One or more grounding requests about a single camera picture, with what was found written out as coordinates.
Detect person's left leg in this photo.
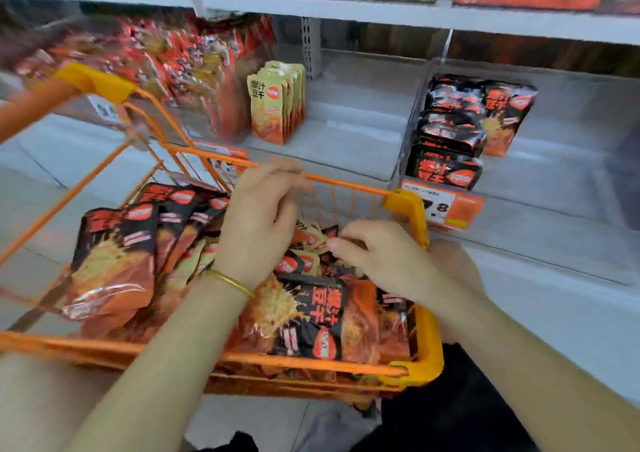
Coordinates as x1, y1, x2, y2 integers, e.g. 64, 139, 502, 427
0, 351, 131, 452

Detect pile of red tan packets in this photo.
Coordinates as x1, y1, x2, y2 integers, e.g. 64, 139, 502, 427
15, 15, 277, 138

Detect orange shopping cart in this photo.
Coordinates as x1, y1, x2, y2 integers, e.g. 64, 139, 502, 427
0, 61, 445, 403

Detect person's left hand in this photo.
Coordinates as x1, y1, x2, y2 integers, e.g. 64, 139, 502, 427
215, 157, 311, 290

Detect person's right leg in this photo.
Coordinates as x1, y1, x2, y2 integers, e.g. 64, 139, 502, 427
428, 239, 491, 348

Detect pile of black orange snacks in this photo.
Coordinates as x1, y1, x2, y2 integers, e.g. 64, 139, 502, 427
60, 181, 416, 368

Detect black shorts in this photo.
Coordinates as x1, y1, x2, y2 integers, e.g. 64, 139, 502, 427
200, 341, 543, 452

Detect person's right forearm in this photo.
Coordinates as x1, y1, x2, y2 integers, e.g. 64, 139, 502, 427
435, 287, 640, 452

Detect black flame print snack packet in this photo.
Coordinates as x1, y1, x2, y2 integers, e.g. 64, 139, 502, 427
482, 79, 539, 159

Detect orange price tag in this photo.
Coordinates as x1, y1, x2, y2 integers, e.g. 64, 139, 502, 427
400, 177, 485, 234
193, 141, 251, 184

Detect person's leg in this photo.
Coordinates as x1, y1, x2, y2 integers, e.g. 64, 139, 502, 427
0, 351, 131, 452
428, 239, 491, 348

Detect row of black orange snacks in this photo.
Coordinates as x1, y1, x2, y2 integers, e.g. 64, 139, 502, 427
405, 75, 489, 191

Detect person's left forearm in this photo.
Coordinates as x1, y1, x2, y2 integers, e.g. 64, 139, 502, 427
65, 275, 253, 452

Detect gold bracelet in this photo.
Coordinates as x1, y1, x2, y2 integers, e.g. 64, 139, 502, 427
203, 267, 257, 303

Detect person's right hand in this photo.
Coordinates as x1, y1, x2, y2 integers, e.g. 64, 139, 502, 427
327, 219, 471, 313

